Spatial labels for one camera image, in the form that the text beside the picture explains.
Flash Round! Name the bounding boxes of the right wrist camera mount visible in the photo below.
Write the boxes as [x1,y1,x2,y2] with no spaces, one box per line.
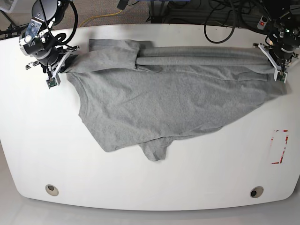
[25,45,82,90]

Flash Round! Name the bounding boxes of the grey T-shirt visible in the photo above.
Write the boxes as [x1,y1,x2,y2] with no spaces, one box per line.
[62,40,287,161]

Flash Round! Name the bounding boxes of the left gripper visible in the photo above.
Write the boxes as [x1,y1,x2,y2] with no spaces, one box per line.
[273,39,297,66]

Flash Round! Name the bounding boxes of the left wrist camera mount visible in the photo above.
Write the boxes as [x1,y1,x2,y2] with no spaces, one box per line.
[253,43,300,84]

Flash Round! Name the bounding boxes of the red tape corner marks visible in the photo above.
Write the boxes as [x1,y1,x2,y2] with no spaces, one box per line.
[268,129,289,165]

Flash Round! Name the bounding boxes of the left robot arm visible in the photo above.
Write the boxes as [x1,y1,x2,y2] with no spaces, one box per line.
[264,0,300,65]

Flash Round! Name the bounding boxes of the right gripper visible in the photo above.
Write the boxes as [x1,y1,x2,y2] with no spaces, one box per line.
[35,47,70,74]

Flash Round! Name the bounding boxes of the left table grommet hole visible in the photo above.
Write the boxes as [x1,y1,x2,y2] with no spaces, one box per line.
[45,184,59,196]

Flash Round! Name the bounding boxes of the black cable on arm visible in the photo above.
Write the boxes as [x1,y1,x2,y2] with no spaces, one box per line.
[46,0,79,51]
[203,0,279,44]

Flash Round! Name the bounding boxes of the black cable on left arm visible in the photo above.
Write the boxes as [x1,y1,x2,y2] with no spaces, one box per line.
[203,0,279,44]

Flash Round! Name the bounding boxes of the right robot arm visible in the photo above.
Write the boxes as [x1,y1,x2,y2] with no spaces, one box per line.
[19,0,74,76]

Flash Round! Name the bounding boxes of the right table grommet hole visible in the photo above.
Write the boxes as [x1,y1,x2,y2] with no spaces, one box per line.
[250,186,264,198]

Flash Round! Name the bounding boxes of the yellow cable on floor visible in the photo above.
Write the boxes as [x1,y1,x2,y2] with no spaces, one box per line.
[79,7,122,27]

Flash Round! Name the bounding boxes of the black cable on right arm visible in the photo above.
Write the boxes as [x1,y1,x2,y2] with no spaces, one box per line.
[46,0,79,51]

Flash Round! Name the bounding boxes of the table grommet hole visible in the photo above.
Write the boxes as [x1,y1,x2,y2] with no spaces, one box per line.
[45,184,59,196]
[250,186,264,198]

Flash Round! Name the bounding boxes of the white power strip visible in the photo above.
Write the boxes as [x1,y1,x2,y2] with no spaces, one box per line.
[257,16,269,30]

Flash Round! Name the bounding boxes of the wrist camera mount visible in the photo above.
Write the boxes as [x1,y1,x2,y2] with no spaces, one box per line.
[25,45,82,90]
[253,43,300,84]

